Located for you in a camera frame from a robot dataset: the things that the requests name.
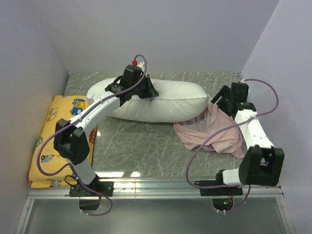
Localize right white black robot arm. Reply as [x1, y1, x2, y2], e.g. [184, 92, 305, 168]
[212, 82, 285, 195]

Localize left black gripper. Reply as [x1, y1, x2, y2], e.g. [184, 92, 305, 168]
[132, 75, 159, 99]

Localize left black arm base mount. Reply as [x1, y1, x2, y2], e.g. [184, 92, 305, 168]
[69, 181, 114, 216]

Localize front aluminium rail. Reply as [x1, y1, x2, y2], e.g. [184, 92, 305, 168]
[26, 177, 285, 200]

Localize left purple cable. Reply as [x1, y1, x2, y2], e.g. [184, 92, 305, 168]
[36, 54, 148, 216]

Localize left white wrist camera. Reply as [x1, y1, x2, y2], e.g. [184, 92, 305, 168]
[132, 60, 145, 71]

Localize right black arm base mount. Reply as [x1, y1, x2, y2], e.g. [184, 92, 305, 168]
[200, 187, 243, 213]

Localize right side aluminium rail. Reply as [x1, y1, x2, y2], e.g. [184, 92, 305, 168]
[232, 73, 243, 82]

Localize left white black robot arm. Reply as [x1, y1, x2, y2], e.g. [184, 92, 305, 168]
[54, 63, 158, 196]

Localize yellow car print pillow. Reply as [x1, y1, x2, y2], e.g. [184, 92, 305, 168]
[28, 95, 89, 188]

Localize aluminium rail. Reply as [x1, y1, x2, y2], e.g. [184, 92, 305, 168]
[26, 177, 285, 200]
[232, 73, 243, 82]

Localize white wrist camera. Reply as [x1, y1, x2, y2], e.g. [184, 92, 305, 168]
[132, 60, 145, 71]
[239, 78, 246, 84]

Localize white pillow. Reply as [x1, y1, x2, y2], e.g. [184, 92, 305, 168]
[86, 78, 209, 123]

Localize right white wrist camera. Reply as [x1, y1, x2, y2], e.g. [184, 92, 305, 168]
[239, 78, 246, 84]

